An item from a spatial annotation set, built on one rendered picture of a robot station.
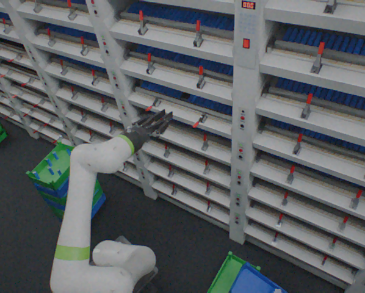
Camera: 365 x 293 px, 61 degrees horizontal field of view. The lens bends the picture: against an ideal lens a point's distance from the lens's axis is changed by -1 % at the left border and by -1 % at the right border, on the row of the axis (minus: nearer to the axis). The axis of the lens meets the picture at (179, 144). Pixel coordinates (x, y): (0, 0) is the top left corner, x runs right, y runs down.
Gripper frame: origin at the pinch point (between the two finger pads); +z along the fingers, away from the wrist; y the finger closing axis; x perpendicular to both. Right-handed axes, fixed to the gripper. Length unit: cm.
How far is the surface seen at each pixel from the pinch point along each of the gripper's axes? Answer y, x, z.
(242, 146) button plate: -31.2, 13.1, 15.1
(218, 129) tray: -19.0, 8.2, 15.5
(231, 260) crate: -33, 101, 21
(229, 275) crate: -37, 103, 13
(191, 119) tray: -4.8, 8.2, 16.0
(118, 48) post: 34.7, -19.2, 13.8
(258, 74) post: -35.1, -23.6, 7.7
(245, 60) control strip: -30.4, -28.5, 5.8
